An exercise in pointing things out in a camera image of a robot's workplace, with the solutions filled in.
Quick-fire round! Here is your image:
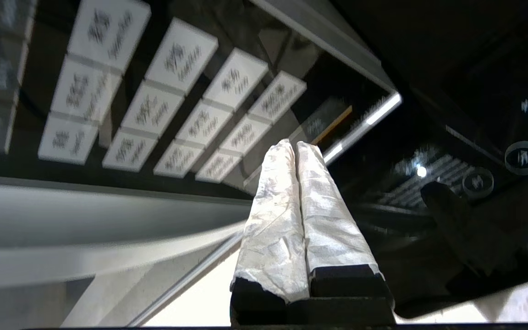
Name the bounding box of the left gripper white-wrapped left finger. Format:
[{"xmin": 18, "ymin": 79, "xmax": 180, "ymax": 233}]
[{"xmin": 230, "ymin": 139, "xmax": 310, "ymax": 304}]

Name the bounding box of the left gripper white-wrapped right finger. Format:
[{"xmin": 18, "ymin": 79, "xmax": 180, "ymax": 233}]
[{"xmin": 296, "ymin": 142, "xmax": 384, "ymax": 280}]

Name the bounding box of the silver Panasonic microwave oven body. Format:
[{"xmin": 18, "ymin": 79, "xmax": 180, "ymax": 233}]
[{"xmin": 0, "ymin": 0, "xmax": 403, "ymax": 198}]

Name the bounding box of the black induction cooktop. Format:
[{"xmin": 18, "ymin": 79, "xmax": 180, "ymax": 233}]
[{"xmin": 328, "ymin": 0, "xmax": 528, "ymax": 320}]

